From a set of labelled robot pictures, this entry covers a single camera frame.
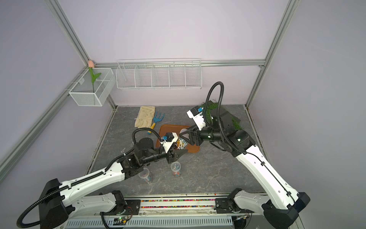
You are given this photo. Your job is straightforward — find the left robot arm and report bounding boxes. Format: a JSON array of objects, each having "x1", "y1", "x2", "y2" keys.
[{"x1": 16, "y1": 127, "x2": 188, "y2": 229}]

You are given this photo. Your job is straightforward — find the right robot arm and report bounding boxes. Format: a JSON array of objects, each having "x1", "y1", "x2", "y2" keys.
[{"x1": 179, "y1": 82, "x2": 310, "y2": 229}]

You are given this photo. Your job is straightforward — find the middle clear candy jar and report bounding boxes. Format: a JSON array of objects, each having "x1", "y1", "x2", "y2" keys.
[{"x1": 171, "y1": 161, "x2": 181, "y2": 177}]

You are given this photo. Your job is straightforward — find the left clear plastic jar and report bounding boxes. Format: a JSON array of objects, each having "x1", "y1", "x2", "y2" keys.
[{"x1": 138, "y1": 167, "x2": 153, "y2": 184}]

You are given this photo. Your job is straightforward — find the brown wooden tray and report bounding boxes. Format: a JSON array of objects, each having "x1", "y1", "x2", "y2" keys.
[{"x1": 159, "y1": 125, "x2": 200, "y2": 153}]

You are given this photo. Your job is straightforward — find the green artificial grass mat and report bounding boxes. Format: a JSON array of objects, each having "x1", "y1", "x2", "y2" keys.
[{"x1": 200, "y1": 100, "x2": 242, "y2": 130}]

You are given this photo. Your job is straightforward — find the blue yellow garden rake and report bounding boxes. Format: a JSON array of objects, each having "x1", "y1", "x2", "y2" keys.
[{"x1": 150, "y1": 113, "x2": 165, "y2": 129}]

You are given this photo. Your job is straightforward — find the cream work glove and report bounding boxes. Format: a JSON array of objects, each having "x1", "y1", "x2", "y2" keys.
[{"x1": 134, "y1": 106, "x2": 155, "y2": 128}]

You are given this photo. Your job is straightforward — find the pink artificial tulip flower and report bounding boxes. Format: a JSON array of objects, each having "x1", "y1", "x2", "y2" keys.
[{"x1": 88, "y1": 60, "x2": 101, "y2": 92}]

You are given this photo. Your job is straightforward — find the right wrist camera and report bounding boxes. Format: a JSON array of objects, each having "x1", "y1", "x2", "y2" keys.
[{"x1": 187, "y1": 106, "x2": 206, "y2": 131}]

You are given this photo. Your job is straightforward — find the white wire wall rack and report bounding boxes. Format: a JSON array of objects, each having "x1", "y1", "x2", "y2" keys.
[{"x1": 116, "y1": 58, "x2": 203, "y2": 90}]

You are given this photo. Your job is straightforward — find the white mesh wall basket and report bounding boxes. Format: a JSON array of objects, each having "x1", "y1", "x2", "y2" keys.
[{"x1": 69, "y1": 68, "x2": 116, "y2": 107}]

